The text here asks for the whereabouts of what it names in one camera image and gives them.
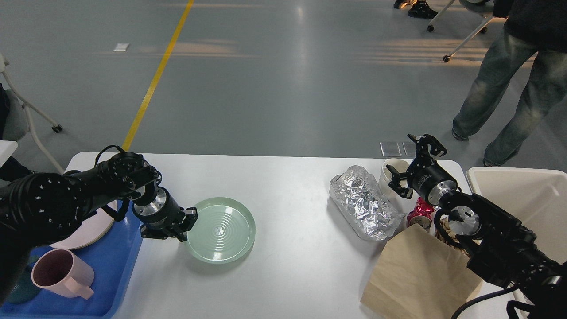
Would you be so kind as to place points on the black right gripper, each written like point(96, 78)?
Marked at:
point(427, 178)

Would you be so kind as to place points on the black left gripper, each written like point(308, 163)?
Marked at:
point(163, 218)

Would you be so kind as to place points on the white paper cup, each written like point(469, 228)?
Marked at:
point(400, 165)

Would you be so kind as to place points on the light green plate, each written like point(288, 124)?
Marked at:
point(224, 232)

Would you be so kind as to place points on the pink mug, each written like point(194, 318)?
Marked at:
point(62, 272)

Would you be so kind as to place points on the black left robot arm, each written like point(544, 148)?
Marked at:
point(46, 207)

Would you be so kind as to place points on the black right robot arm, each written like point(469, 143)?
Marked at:
point(502, 252)

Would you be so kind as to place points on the right metal floor plate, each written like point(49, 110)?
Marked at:
point(410, 149)

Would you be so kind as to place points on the metal floor plate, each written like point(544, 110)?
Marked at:
point(410, 149)
point(390, 149)

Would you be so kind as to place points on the left metal floor plate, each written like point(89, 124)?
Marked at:
point(390, 149)

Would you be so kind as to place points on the crushed red can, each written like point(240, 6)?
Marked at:
point(422, 214)

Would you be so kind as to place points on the crumpled brown paper ball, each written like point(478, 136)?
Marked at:
point(446, 227)

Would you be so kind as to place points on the crumpled aluminium foil container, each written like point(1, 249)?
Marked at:
point(369, 213)

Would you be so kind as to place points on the pink plate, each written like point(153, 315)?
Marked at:
point(90, 231)

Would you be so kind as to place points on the brown paper bag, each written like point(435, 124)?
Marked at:
point(417, 276)

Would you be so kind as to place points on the beige plastic bin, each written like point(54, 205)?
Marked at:
point(537, 197)

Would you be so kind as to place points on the teal mug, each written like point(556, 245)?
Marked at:
point(25, 289)

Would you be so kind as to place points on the person in white shorts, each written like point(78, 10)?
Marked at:
point(419, 8)

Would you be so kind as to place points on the white table at left edge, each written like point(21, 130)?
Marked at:
point(7, 148)

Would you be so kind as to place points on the grey chair at left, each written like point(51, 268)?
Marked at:
point(20, 121)

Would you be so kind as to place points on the white rolling chair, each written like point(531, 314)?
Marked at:
point(483, 12)

